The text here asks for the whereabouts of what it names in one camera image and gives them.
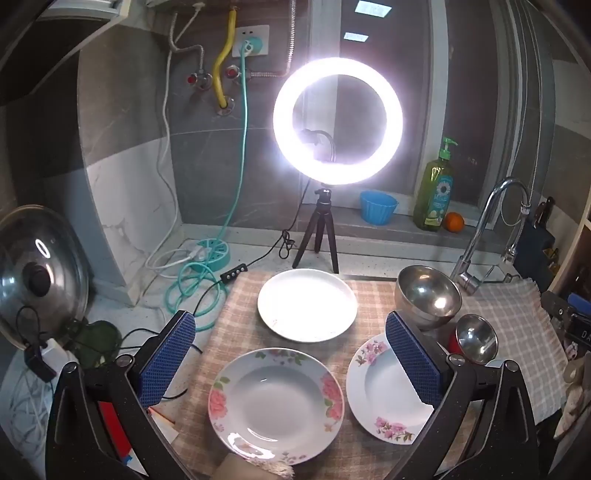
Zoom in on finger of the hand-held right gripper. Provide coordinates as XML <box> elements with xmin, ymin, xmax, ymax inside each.
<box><xmin>541</xmin><ymin>291</ymin><xmax>591</xmax><ymax>324</ymax></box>

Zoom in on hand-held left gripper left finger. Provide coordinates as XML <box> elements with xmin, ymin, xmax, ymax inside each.
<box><xmin>45</xmin><ymin>310</ymin><xmax>197</xmax><ymax>480</ymax></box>

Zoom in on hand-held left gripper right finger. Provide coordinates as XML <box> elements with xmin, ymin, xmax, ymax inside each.
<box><xmin>385</xmin><ymin>310</ymin><xmax>541</xmax><ymax>480</ymax></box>

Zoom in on pink blossom deep plate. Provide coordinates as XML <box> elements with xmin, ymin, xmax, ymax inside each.
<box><xmin>346</xmin><ymin>333</ymin><xmax>444</xmax><ymax>445</ymax></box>

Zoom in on large steel bowl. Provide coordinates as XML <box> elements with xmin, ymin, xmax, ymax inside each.
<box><xmin>394</xmin><ymin>265</ymin><xmax>462</xmax><ymax>330</ymax></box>

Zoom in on plain white plate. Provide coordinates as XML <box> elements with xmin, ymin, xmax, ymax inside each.
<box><xmin>257</xmin><ymin>269</ymin><xmax>359</xmax><ymax>343</ymax></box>

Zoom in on rose pattern deep plate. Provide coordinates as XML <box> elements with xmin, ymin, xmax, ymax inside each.
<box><xmin>208</xmin><ymin>347</ymin><xmax>345</xmax><ymax>466</ymax></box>

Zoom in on wooden shelf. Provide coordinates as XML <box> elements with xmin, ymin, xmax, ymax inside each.
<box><xmin>549</xmin><ymin>198</ymin><xmax>591</xmax><ymax>301</ymax></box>

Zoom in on small red steel bowl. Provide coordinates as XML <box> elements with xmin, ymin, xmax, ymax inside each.
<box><xmin>447</xmin><ymin>314</ymin><xmax>499</xmax><ymax>365</ymax></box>

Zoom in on dark knife block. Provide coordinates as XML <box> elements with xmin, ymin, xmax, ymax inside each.
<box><xmin>517</xmin><ymin>196</ymin><xmax>559</xmax><ymax>278</ymax></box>

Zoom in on dark green cloth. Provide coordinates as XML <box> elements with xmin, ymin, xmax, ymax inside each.
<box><xmin>74</xmin><ymin>320</ymin><xmax>123</xmax><ymax>366</ymax></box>

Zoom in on checked beige cloth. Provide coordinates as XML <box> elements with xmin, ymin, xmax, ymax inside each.
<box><xmin>173</xmin><ymin>272</ymin><xmax>571</xmax><ymax>480</ymax></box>

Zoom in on red book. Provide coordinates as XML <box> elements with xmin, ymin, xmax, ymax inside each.
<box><xmin>97</xmin><ymin>401</ymin><xmax>139</xmax><ymax>467</ymax></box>

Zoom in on chrome faucet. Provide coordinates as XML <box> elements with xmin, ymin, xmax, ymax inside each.
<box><xmin>450</xmin><ymin>178</ymin><xmax>532</xmax><ymax>296</ymax></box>

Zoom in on white power adapter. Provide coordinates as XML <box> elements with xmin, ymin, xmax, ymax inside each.
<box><xmin>41</xmin><ymin>340</ymin><xmax>71</xmax><ymax>367</ymax></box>

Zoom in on round teal power strip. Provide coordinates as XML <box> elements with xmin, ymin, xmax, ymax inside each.
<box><xmin>191</xmin><ymin>237</ymin><xmax>232</xmax><ymax>273</ymax></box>

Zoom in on blue plastic cup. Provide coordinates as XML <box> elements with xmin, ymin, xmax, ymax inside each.
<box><xmin>360</xmin><ymin>191</ymin><xmax>399</xmax><ymax>226</ymax></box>

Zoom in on glass pot lid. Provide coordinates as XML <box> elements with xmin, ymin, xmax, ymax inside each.
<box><xmin>0</xmin><ymin>205</ymin><xmax>90</xmax><ymax>352</ymax></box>

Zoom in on green dish soap bottle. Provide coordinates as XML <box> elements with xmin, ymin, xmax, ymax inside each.
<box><xmin>412</xmin><ymin>137</ymin><xmax>459</xmax><ymax>232</ymax></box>

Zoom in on black mini tripod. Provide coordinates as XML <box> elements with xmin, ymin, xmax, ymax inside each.
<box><xmin>292</xmin><ymin>185</ymin><xmax>340</xmax><ymax>274</ymax></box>

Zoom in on yellow gas pipe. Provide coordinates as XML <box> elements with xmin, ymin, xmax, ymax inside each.
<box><xmin>213</xmin><ymin>9</ymin><xmax>238</xmax><ymax>112</ymax></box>

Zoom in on black cable with remote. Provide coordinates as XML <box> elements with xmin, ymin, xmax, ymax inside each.
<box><xmin>120</xmin><ymin>180</ymin><xmax>312</xmax><ymax>402</ymax></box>

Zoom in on white cable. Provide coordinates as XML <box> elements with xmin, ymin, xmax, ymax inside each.
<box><xmin>145</xmin><ymin>2</ymin><xmax>206</xmax><ymax>278</ymax></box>

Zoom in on teal power cable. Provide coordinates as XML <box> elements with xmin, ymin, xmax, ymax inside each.
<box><xmin>166</xmin><ymin>41</ymin><xmax>257</xmax><ymax>330</ymax></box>

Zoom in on ring light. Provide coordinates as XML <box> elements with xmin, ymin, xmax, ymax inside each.
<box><xmin>272</xmin><ymin>56</ymin><xmax>404</xmax><ymax>185</ymax></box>

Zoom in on white wall socket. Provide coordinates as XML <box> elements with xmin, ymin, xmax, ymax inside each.
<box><xmin>232</xmin><ymin>25</ymin><xmax>270</xmax><ymax>58</ymax></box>

